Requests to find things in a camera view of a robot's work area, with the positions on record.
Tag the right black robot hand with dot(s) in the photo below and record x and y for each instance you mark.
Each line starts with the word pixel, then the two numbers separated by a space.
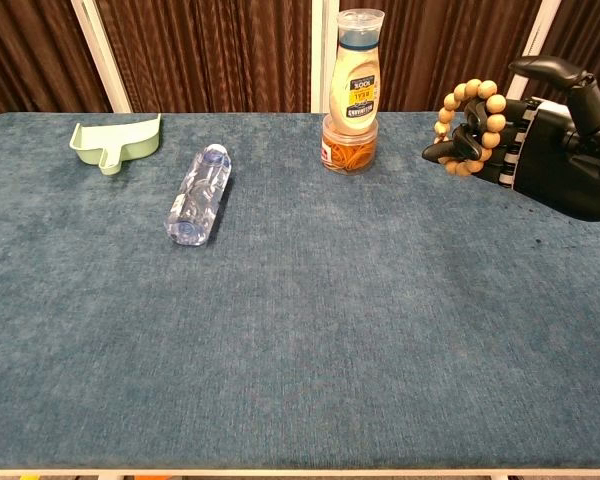
pixel 560 155

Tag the dark brown pleated curtain panel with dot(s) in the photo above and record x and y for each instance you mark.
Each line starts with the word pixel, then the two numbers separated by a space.
pixel 590 35
pixel 30 50
pixel 205 50
pixel 430 50

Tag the clear jar of rubber bands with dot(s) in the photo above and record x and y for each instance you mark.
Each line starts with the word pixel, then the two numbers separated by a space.
pixel 350 152

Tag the upside-down mayonnaise squeeze bottle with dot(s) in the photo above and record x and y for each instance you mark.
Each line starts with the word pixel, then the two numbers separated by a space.
pixel 355 90

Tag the blue fabric table cover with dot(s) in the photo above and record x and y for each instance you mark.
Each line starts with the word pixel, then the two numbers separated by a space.
pixel 300 350

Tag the clear plastic water bottle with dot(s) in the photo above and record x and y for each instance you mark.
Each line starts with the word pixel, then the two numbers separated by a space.
pixel 200 195

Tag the light green plastic dustpan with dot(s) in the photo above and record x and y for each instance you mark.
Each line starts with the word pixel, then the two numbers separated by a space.
pixel 130 145

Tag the white screen frame post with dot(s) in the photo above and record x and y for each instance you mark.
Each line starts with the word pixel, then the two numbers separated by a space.
pixel 537 35
pixel 318 55
pixel 100 55

